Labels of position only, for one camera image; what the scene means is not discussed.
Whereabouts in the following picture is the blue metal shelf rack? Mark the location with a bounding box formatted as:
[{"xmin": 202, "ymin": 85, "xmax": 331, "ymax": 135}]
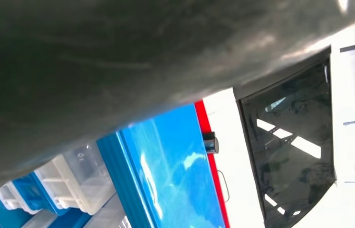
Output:
[{"xmin": 0, "ymin": 104, "xmax": 228, "ymax": 228}]

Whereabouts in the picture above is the red barrier belt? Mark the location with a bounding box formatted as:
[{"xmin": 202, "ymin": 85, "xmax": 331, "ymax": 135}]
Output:
[{"xmin": 194, "ymin": 100, "xmax": 231, "ymax": 228}]

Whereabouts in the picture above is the white plastic crate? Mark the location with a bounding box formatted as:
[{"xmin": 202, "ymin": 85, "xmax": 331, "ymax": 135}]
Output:
[
  {"xmin": 0, "ymin": 180, "xmax": 41, "ymax": 216},
  {"xmin": 34, "ymin": 142, "xmax": 116, "ymax": 216}
]

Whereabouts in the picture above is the blue plastic crate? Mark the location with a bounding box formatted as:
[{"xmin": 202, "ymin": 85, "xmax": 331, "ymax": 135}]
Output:
[{"xmin": 12, "ymin": 171, "xmax": 67, "ymax": 216}]

